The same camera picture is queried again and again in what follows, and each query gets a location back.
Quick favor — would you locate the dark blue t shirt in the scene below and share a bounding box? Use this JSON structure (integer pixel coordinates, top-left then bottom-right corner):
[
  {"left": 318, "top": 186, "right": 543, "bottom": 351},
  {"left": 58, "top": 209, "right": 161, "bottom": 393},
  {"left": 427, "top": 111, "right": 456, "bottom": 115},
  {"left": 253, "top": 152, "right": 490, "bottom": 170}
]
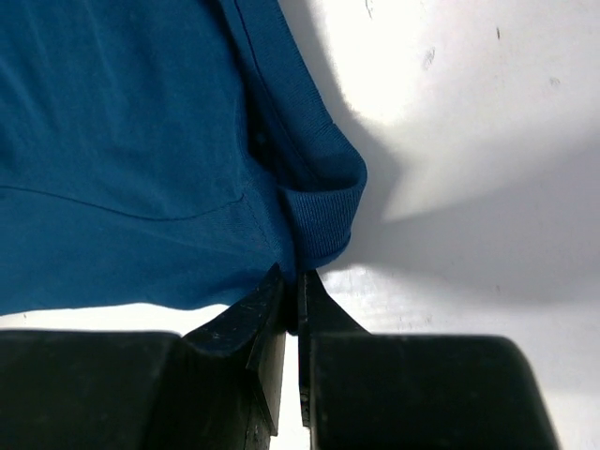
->
[{"left": 1, "top": 1, "right": 368, "bottom": 314}]

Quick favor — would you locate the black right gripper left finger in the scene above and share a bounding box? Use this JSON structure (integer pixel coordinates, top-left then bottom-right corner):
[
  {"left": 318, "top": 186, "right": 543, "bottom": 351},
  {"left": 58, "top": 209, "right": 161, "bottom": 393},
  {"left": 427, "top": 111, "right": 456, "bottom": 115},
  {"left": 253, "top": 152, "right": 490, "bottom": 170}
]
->
[{"left": 1, "top": 267, "right": 285, "bottom": 449}]

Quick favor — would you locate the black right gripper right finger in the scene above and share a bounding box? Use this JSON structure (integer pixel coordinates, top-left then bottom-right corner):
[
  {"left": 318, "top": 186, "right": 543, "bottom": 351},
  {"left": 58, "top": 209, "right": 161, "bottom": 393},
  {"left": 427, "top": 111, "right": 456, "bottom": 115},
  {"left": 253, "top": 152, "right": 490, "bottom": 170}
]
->
[{"left": 297, "top": 272, "right": 559, "bottom": 449}]

